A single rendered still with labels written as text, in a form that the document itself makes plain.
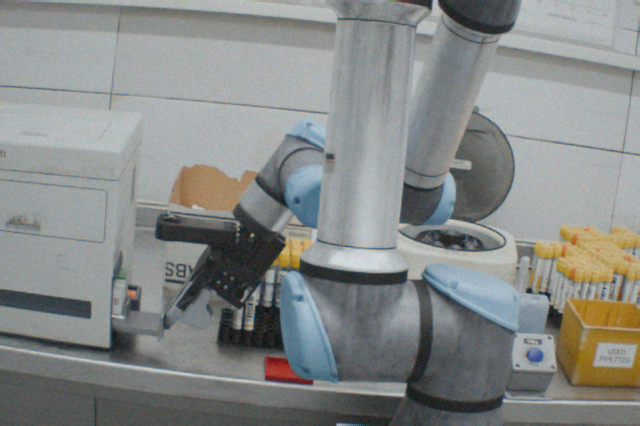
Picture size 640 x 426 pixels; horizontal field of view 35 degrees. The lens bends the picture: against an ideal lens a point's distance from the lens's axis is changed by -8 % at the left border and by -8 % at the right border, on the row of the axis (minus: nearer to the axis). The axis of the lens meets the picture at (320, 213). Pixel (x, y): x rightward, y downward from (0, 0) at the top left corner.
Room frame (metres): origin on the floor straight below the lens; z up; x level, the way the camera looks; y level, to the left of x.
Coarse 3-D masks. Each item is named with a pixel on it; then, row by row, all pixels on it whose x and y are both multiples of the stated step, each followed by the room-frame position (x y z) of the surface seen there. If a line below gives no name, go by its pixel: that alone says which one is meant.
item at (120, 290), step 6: (114, 282) 1.44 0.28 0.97; (120, 282) 1.44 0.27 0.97; (126, 282) 1.45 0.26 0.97; (114, 288) 1.43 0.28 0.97; (120, 288) 1.43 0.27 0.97; (126, 288) 1.46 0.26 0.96; (114, 294) 1.43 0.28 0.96; (120, 294) 1.43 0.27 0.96; (126, 294) 1.46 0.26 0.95; (114, 300) 1.43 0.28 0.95; (120, 300) 1.43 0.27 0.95; (114, 306) 1.43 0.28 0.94; (120, 306) 1.43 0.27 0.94; (114, 312) 1.43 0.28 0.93; (120, 312) 1.43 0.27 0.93
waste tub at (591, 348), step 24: (576, 312) 1.54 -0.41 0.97; (600, 312) 1.61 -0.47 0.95; (624, 312) 1.61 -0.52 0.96; (576, 336) 1.51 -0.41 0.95; (600, 336) 1.48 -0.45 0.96; (624, 336) 1.48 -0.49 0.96; (576, 360) 1.48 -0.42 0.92; (600, 360) 1.48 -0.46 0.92; (624, 360) 1.48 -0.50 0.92; (576, 384) 1.48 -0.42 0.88; (600, 384) 1.48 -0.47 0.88; (624, 384) 1.48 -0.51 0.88
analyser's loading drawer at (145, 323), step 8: (128, 296) 1.46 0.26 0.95; (128, 304) 1.45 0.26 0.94; (128, 312) 1.45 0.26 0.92; (136, 312) 1.48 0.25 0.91; (144, 312) 1.48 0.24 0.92; (160, 312) 1.44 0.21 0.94; (112, 320) 1.42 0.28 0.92; (120, 320) 1.42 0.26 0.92; (128, 320) 1.44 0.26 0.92; (136, 320) 1.45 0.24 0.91; (144, 320) 1.45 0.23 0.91; (152, 320) 1.46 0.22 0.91; (160, 320) 1.42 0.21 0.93; (112, 328) 1.42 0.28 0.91; (120, 328) 1.42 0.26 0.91; (128, 328) 1.42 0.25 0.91; (136, 328) 1.42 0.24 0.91; (144, 328) 1.42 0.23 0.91; (152, 328) 1.43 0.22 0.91; (160, 328) 1.42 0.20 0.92; (152, 336) 1.43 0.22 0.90; (160, 336) 1.42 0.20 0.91
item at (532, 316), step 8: (520, 296) 1.59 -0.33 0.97; (528, 296) 1.59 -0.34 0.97; (536, 296) 1.60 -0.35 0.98; (544, 296) 1.60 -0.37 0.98; (520, 304) 1.57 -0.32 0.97; (528, 304) 1.57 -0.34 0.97; (536, 304) 1.57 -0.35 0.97; (544, 304) 1.57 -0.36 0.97; (520, 312) 1.57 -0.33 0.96; (528, 312) 1.57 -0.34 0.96; (536, 312) 1.57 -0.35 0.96; (544, 312) 1.57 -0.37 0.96; (520, 320) 1.57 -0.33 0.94; (528, 320) 1.57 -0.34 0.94; (536, 320) 1.57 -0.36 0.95; (544, 320) 1.57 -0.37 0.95; (520, 328) 1.57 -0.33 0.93; (528, 328) 1.57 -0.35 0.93; (536, 328) 1.57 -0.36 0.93; (544, 328) 1.57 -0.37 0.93
